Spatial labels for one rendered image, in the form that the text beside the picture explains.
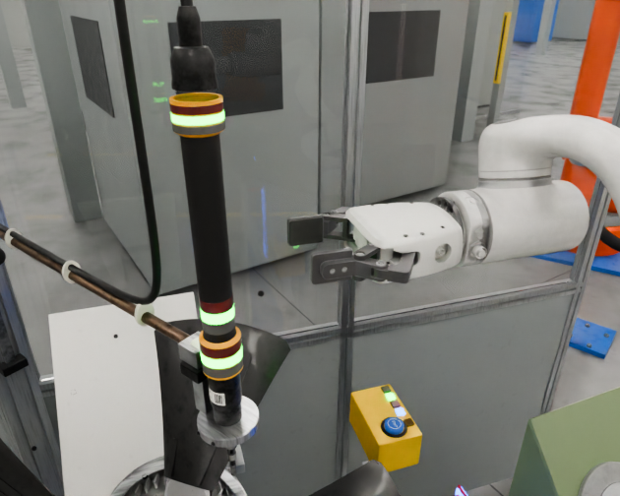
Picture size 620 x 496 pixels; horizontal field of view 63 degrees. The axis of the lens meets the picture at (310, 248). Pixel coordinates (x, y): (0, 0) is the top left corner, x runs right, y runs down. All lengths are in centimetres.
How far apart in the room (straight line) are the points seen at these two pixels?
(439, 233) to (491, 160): 11
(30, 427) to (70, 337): 41
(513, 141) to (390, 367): 121
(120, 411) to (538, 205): 77
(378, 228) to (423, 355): 124
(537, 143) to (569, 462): 72
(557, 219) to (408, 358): 116
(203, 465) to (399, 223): 44
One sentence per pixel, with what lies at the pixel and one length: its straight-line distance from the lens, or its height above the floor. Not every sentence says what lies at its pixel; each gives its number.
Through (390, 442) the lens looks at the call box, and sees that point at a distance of 111.
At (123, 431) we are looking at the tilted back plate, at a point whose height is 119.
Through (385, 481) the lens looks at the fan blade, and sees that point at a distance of 91.
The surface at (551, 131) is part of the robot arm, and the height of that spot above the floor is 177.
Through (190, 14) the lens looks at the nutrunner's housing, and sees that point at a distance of 43.
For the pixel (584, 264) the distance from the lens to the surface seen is 191.
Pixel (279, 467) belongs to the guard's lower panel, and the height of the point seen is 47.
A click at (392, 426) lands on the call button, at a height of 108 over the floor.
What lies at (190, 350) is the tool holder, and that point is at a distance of 57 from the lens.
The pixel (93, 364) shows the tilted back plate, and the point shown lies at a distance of 102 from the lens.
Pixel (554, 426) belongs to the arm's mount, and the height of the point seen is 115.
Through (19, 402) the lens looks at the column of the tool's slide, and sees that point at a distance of 134.
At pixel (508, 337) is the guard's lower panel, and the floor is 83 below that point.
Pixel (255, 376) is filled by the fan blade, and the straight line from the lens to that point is 74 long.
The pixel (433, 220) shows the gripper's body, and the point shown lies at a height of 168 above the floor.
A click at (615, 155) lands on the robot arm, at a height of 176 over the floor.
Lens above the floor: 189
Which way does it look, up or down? 27 degrees down
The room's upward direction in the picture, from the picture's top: straight up
